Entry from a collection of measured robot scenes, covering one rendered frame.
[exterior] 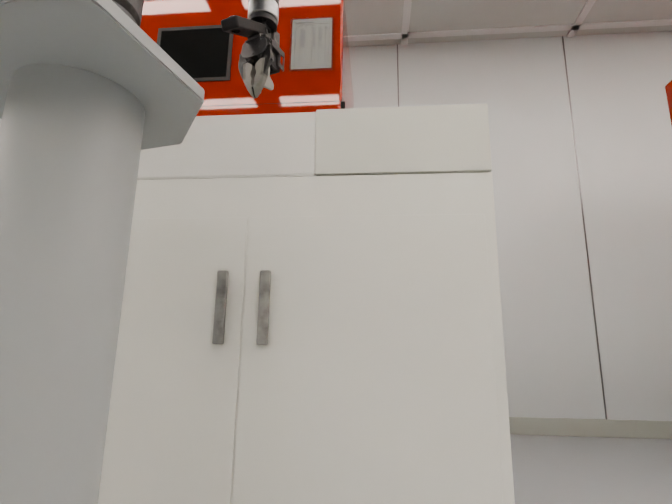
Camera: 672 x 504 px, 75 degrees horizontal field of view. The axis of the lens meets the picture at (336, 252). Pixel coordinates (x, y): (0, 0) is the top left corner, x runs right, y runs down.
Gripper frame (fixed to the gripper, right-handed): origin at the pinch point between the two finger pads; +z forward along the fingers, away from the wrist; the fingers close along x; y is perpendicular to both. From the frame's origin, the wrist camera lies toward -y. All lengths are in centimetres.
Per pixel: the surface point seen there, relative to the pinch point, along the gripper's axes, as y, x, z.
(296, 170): -2.1, -13.5, 22.9
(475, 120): 10, -48, 13
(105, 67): -44, -11, 26
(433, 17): 192, -4, -168
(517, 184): 235, -48, -54
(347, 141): 1.4, -23.3, 16.8
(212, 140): -8.2, 3.6, 15.6
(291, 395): -2, -14, 67
